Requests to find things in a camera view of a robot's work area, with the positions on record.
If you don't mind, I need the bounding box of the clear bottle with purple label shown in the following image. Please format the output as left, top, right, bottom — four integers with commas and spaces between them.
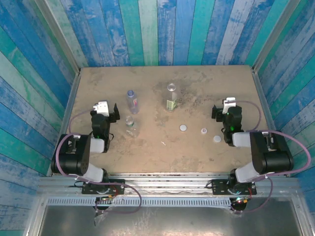
126, 89, 140, 115

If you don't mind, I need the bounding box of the small clear ribbed bottle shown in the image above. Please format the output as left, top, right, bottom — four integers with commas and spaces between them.
125, 115, 140, 138

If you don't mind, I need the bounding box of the clear bottle with green label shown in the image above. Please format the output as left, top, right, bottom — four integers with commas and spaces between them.
164, 83, 179, 112

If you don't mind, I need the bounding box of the small circuit board with LEDs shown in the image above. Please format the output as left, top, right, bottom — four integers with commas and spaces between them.
232, 196, 249, 205
95, 195, 117, 202

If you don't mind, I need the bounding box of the steel sheet panel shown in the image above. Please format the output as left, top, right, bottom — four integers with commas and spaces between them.
38, 205, 304, 236

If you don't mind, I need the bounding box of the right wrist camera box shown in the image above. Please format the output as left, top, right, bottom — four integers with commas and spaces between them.
222, 97, 237, 114

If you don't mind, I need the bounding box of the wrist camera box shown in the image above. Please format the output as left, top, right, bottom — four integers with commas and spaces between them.
93, 100, 109, 115
222, 97, 237, 114

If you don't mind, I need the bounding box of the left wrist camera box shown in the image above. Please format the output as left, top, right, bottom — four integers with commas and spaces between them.
93, 100, 109, 115

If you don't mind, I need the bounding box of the aluminium table side rail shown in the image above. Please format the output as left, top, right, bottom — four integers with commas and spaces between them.
46, 70, 82, 177
251, 66, 291, 177

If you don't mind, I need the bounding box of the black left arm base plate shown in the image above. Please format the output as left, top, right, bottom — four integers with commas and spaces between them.
81, 179, 126, 195

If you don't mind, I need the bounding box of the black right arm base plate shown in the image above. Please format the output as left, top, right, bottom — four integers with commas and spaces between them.
211, 179, 257, 196

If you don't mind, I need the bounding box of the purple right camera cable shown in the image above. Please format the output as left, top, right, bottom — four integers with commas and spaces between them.
231, 100, 312, 214

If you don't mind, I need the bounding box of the aluminium mounting rail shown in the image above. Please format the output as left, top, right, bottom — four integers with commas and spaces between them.
38, 173, 300, 198

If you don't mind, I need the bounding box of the aluminium frame post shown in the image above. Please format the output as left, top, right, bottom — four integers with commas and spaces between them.
34, 0, 82, 74
251, 0, 304, 72

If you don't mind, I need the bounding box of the slotted grey cable duct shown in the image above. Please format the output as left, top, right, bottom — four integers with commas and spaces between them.
46, 197, 233, 207

